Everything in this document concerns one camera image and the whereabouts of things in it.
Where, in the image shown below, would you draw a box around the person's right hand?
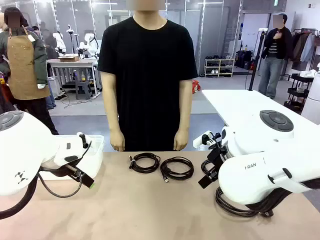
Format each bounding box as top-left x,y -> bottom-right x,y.
109,130 -> 126,153

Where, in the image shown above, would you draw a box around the thin black left gripper wire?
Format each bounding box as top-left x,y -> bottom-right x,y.
37,133 -> 93,199

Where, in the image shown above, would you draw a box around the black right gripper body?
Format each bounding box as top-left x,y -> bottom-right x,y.
206,146 -> 227,176

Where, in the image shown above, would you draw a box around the person's right forearm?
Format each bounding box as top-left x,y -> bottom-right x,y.
100,71 -> 123,133

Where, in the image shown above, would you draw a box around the white cylindrical appliance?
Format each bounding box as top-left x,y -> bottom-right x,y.
300,71 -> 320,126

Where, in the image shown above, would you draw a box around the grey white workbench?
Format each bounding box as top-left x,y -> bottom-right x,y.
47,58 -> 101,100

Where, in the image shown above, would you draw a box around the black braided right arm hose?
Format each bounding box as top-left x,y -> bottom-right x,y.
246,178 -> 320,214

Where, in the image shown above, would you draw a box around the person in black t-shirt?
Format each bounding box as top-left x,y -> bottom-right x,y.
97,0 -> 200,152

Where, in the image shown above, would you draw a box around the person's left hand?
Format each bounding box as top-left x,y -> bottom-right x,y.
172,129 -> 190,152

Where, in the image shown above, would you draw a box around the black braided arm hose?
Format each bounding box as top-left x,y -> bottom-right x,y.
246,178 -> 320,214
0,172 -> 41,221

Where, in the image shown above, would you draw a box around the white item on cart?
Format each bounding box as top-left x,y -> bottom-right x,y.
299,69 -> 318,78

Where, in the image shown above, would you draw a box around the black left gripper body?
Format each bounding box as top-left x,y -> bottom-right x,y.
61,161 -> 85,181

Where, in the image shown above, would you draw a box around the man in jeans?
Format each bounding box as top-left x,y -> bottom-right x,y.
258,13 -> 293,100

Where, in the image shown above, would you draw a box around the flat cardboard box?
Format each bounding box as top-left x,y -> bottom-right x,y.
57,55 -> 80,63

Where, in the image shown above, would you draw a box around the black braided left arm hose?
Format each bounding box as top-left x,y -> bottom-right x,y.
0,172 -> 41,221

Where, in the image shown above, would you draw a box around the black pole with white head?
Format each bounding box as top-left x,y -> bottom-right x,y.
247,27 -> 269,91

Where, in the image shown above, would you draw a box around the black luggage bags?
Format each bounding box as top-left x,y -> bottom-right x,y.
235,49 -> 256,71

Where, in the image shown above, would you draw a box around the person's left forearm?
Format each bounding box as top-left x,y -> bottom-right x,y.
174,73 -> 193,133

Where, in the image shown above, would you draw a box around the person in brown apron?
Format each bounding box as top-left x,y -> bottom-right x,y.
0,6 -> 60,136

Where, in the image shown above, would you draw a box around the red orange floor item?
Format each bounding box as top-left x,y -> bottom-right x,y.
191,79 -> 202,95

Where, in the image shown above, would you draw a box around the thin black gripper wire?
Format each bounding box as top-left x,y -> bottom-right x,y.
201,131 -> 227,161
37,133 -> 93,199

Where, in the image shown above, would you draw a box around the grey step stool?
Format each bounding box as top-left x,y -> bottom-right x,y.
74,80 -> 94,100

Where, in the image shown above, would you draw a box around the black trolley cart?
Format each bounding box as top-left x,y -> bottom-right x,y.
283,72 -> 315,113

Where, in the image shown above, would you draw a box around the black stand with white top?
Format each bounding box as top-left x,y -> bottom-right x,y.
65,24 -> 77,55

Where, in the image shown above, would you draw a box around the thin black right gripper wire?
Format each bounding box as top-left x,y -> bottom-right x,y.
201,131 -> 227,161

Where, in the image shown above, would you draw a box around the clothes rack with coats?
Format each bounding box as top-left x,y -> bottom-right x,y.
291,27 -> 320,73

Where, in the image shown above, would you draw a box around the large white table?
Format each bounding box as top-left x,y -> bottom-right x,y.
201,89 -> 320,127

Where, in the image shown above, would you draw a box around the wooden shoe rack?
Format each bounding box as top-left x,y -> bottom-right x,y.
204,55 -> 236,78

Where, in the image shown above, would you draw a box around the thin black USB cable coil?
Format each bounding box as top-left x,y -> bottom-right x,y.
159,156 -> 195,183
128,152 -> 161,174

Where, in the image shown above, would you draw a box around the clear plastic storage box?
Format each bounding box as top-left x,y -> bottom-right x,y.
39,134 -> 105,181

